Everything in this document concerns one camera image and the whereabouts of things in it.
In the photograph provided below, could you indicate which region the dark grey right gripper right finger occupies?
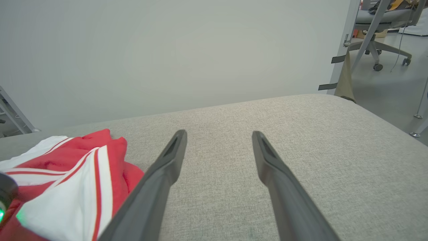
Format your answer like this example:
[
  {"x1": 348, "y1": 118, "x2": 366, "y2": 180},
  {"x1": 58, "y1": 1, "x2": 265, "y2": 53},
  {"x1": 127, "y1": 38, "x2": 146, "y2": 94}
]
[{"x1": 252, "y1": 131, "x2": 341, "y2": 241}]

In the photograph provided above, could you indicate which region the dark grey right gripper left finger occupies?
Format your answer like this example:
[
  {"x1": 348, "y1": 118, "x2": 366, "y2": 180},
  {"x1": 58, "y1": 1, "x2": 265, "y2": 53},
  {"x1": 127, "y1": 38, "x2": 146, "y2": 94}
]
[{"x1": 98, "y1": 130, "x2": 188, "y2": 241}]

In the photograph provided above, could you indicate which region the red and white garment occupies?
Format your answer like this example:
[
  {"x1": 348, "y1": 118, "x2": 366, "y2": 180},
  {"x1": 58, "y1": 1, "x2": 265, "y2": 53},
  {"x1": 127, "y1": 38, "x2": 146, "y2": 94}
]
[{"x1": 0, "y1": 129, "x2": 145, "y2": 241}]

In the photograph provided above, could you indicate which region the beige hanging cloth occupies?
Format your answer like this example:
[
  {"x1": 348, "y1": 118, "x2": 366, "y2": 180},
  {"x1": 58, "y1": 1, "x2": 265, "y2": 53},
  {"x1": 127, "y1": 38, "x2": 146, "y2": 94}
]
[{"x1": 334, "y1": 50, "x2": 357, "y2": 103}]

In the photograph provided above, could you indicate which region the silver table leg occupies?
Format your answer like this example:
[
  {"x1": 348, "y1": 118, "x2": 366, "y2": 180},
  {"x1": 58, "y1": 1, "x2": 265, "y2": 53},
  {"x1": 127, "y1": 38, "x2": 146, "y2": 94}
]
[
  {"x1": 414, "y1": 77, "x2": 428, "y2": 119},
  {"x1": 410, "y1": 117, "x2": 428, "y2": 138}
]

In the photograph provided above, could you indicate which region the grey metal partition stand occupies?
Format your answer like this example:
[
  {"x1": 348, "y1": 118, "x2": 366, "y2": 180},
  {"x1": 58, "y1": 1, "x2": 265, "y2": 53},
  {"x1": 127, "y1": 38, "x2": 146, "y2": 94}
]
[{"x1": 0, "y1": 86, "x2": 41, "y2": 134}]

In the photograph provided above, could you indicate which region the white partition panel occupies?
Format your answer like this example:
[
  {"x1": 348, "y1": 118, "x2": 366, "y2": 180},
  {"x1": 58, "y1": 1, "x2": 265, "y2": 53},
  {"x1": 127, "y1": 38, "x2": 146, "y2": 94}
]
[{"x1": 0, "y1": 0, "x2": 361, "y2": 133}]

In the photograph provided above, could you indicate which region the grey slanted metal leg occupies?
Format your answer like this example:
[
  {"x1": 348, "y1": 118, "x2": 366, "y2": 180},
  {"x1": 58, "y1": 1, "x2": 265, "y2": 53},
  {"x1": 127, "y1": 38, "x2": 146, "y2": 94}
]
[{"x1": 351, "y1": 0, "x2": 392, "y2": 71}]

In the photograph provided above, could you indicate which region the brown cardboard box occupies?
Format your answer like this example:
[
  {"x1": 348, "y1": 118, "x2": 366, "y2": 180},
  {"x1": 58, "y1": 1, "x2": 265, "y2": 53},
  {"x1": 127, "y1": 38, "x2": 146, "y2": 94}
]
[{"x1": 355, "y1": 29, "x2": 389, "y2": 39}]

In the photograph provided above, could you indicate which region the black item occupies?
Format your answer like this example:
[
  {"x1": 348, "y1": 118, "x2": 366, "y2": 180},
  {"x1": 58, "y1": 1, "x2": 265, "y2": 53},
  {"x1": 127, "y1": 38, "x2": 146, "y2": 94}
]
[{"x1": 368, "y1": 0, "x2": 385, "y2": 14}]

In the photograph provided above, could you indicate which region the grey office chair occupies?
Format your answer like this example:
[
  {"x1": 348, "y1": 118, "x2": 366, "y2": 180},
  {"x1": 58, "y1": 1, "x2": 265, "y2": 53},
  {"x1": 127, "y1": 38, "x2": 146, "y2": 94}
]
[{"x1": 354, "y1": 0, "x2": 428, "y2": 71}]

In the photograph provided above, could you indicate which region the yellow item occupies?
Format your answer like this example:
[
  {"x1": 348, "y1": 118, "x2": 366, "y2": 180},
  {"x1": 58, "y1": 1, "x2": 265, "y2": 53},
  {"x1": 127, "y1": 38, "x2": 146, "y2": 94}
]
[{"x1": 390, "y1": 0, "x2": 418, "y2": 10}]

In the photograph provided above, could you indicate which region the thin hanging cable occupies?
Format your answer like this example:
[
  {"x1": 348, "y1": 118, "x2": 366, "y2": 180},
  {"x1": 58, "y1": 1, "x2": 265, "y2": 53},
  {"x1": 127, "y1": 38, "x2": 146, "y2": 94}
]
[{"x1": 390, "y1": 20, "x2": 409, "y2": 73}]

